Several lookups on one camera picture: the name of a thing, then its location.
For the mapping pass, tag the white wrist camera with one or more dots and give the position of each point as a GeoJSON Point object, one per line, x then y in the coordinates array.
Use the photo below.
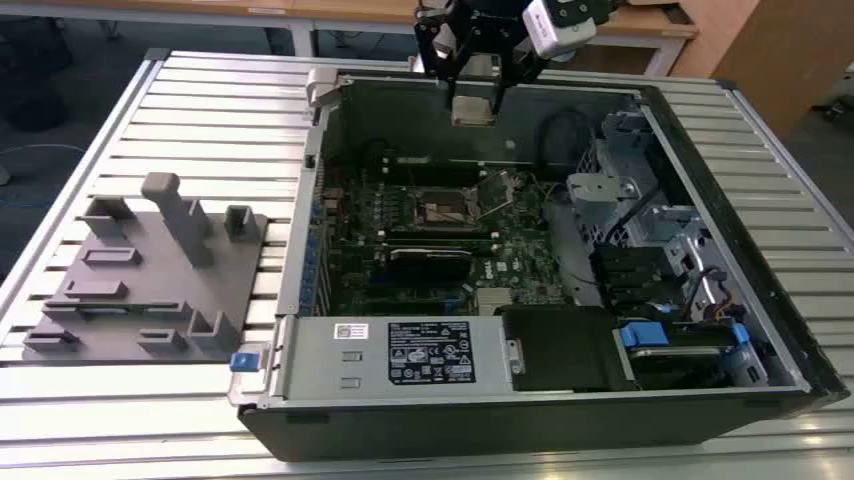
{"type": "Point", "coordinates": [543, 30]}

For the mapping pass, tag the wooden desk white frame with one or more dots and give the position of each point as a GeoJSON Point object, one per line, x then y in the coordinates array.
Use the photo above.
{"type": "Point", "coordinates": [640, 25]}

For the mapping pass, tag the wooden cabinet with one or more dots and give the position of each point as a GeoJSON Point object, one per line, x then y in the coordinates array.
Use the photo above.
{"type": "Point", "coordinates": [787, 50]}

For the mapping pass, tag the hard disk in blue carrier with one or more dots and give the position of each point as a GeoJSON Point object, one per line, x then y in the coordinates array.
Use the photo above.
{"type": "Point", "coordinates": [643, 334]}

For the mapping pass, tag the black graphics card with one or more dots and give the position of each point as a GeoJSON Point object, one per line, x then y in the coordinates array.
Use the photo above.
{"type": "Point", "coordinates": [433, 267]}

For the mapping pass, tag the blue power supply latch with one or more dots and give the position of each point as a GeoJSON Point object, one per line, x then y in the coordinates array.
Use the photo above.
{"type": "Point", "coordinates": [242, 362]}

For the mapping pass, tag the white barcode sticker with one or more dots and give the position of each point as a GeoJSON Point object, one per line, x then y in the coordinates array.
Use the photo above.
{"type": "Point", "coordinates": [351, 331]}

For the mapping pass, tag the silver power supply unit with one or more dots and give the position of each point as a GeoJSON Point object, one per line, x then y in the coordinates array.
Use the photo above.
{"type": "Point", "coordinates": [307, 365]}

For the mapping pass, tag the black rating label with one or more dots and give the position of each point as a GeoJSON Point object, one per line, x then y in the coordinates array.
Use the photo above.
{"type": "Point", "coordinates": [429, 352]}

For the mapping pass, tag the black fan shroud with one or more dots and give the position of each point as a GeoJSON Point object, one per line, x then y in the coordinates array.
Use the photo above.
{"type": "Point", "coordinates": [560, 350]}

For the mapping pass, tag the green RAM stick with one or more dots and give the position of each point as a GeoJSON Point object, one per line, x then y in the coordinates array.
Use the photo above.
{"type": "Point", "coordinates": [113, 310]}

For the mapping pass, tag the black PC case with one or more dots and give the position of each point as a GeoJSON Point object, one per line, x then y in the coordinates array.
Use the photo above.
{"type": "Point", "coordinates": [467, 435]}

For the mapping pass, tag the silver CPU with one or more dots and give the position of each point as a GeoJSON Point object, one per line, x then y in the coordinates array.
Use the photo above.
{"type": "Point", "coordinates": [472, 111]}

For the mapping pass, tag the green motherboard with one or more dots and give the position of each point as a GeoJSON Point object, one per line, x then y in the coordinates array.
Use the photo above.
{"type": "Point", "coordinates": [527, 250]}

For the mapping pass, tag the black disk bay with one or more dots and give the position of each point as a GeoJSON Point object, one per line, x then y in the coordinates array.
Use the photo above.
{"type": "Point", "coordinates": [633, 275]}

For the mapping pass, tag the silver metal bracket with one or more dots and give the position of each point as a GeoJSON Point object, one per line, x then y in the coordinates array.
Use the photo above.
{"type": "Point", "coordinates": [600, 189]}

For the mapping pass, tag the blue plastic clip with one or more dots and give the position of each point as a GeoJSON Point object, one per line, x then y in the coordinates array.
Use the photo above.
{"type": "Point", "coordinates": [739, 334]}

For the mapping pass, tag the silver chipset heatsink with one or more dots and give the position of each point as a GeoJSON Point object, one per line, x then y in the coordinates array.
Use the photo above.
{"type": "Point", "coordinates": [495, 296]}

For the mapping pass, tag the grey parts rack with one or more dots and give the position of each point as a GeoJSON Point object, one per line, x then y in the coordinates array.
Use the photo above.
{"type": "Point", "coordinates": [166, 285]}

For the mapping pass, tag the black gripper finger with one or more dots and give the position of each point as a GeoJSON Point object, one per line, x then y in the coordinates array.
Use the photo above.
{"type": "Point", "coordinates": [527, 65]}
{"type": "Point", "coordinates": [427, 50]}

